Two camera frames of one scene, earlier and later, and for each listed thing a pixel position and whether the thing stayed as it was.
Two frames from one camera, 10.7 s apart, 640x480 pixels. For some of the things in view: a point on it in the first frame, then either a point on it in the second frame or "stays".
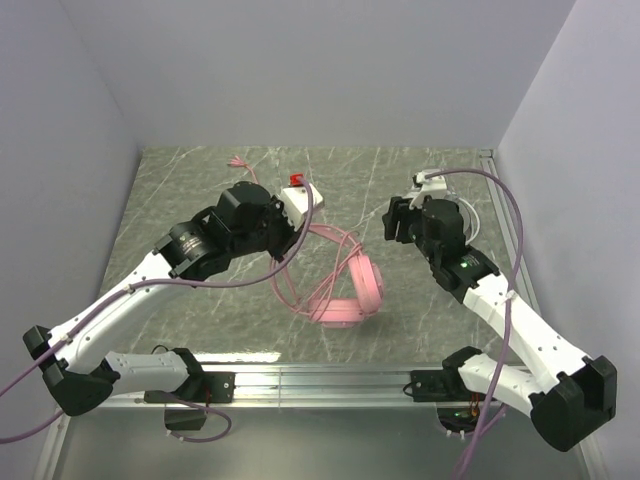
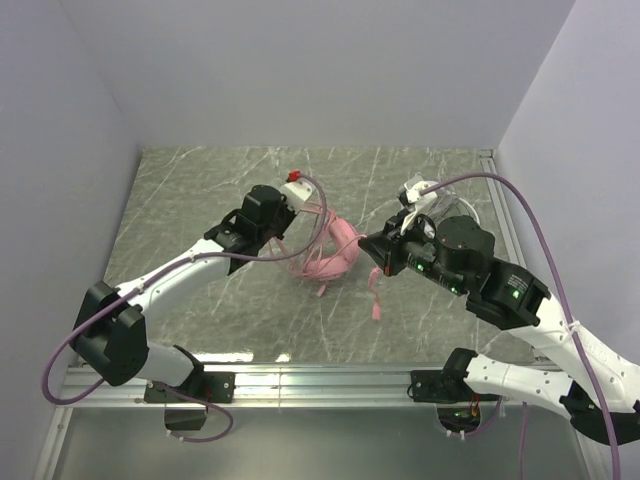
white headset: x=471 y=222 stays
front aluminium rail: x=300 y=386 stays
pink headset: x=349 y=292 → x=331 y=254
